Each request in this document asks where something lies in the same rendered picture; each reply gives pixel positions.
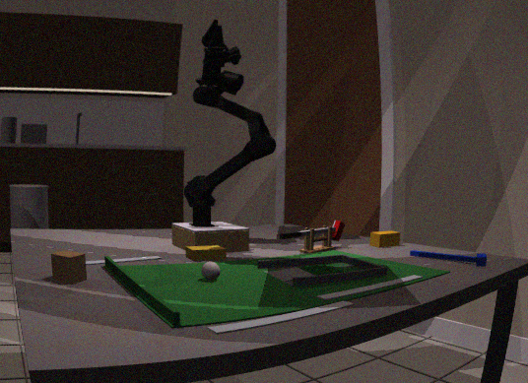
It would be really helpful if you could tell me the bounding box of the grey ball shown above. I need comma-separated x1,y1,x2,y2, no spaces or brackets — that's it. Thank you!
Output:
201,262,221,280

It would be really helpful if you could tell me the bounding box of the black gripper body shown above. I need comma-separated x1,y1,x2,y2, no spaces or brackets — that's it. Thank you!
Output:
202,36,230,71

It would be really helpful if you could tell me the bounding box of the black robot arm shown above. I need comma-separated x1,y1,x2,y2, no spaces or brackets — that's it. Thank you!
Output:
184,68,276,227

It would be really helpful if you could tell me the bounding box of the blue golf putter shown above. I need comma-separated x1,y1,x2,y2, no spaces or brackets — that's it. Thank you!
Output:
410,250,487,267

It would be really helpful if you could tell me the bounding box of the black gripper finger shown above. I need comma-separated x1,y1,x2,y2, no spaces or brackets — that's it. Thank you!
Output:
203,20,218,38
208,26,228,50

